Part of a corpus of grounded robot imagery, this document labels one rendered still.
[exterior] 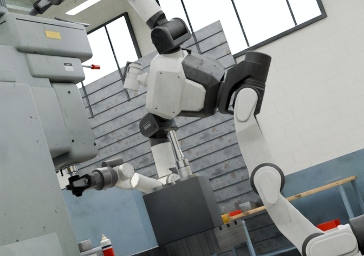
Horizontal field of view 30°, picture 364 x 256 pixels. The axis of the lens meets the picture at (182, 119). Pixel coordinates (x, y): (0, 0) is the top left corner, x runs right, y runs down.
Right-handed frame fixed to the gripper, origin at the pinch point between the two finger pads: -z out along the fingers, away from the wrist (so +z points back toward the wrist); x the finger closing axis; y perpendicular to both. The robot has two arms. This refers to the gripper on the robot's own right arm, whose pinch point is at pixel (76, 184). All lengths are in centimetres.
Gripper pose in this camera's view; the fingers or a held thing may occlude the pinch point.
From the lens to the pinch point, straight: 270.9
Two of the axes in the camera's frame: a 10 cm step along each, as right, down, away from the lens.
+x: 6.7, -3.3, -6.6
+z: 6.7, -1.1, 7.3
